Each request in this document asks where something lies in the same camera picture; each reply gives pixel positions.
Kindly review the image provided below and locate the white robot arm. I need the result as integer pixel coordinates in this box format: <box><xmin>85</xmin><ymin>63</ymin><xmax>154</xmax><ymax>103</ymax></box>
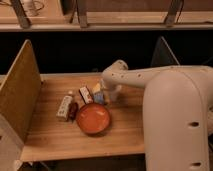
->
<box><xmin>102</xmin><ymin>60</ymin><xmax>213</xmax><ymax>171</ymax></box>

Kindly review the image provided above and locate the orange ceramic bowl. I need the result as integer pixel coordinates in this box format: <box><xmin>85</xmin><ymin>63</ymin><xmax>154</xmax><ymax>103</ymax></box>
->
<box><xmin>76</xmin><ymin>103</ymin><xmax>111</xmax><ymax>135</ymax></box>

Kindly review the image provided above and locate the red white small box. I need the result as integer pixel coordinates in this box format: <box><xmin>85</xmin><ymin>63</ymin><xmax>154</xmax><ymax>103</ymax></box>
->
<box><xmin>79</xmin><ymin>87</ymin><xmax>93</xmax><ymax>104</ymax></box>

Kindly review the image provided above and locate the dark brown small bottle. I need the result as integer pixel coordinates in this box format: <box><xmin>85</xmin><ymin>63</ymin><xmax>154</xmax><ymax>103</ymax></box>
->
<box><xmin>69</xmin><ymin>103</ymin><xmax>78</xmax><ymax>120</ymax></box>

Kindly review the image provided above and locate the white labelled bottle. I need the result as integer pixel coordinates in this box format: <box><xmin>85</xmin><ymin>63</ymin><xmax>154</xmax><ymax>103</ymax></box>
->
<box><xmin>56</xmin><ymin>91</ymin><xmax>74</xmax><ymax>121</ymax></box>

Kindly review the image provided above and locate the right dark side panel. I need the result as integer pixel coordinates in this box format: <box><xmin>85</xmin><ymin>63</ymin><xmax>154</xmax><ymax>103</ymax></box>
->
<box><xmin>150</xmin><ymin>36</ymin><xmax>179</xmax><ymax>67</ymax></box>

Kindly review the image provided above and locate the left wooden side panel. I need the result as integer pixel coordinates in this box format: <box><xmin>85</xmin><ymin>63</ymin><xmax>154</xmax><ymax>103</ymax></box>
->
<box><xmin>0</xmin><ymin>39</ymin><xmax>43</xmax><ymax>171</ymax></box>

